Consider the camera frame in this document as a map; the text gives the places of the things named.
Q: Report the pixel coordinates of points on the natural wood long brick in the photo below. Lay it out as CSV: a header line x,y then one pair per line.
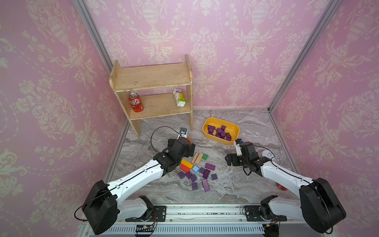
x,y
199,158
194,158

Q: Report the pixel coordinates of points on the light blue wooden brick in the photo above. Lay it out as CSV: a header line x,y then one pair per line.
x,y
195,169

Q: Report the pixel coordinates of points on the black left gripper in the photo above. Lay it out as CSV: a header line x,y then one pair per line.
x,y
190,150

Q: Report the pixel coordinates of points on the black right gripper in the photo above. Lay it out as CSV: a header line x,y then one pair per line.
x,y
229,160

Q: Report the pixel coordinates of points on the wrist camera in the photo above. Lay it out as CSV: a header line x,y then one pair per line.
x,y
183,132
237,143

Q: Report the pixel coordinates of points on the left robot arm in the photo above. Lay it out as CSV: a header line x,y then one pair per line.
x,y
107,203

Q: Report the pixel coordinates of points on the yellow wooden brick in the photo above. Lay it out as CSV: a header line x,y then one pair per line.
x,y
187,164

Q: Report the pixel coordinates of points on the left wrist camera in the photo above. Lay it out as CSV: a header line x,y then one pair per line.
x,y
183,132

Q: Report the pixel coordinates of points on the white green juice carton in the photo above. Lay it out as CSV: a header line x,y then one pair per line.
x,y
179,98

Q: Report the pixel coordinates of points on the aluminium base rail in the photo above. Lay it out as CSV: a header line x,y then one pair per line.
x,y
211,220

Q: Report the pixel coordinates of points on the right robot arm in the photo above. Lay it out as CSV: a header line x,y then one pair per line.
x,y
316,203

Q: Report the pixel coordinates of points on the red flat wooden brick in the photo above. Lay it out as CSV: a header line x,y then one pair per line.
x,y
184,168

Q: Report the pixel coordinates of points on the yellow plastic storage bin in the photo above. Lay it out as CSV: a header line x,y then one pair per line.
x,y
225,132

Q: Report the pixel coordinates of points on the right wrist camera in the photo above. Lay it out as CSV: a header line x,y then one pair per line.
x,y
237,143

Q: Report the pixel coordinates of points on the red cola can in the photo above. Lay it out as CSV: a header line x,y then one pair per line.
x,y
135,102

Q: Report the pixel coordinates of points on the purple long front brick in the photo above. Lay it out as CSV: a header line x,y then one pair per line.
x,y
205,185

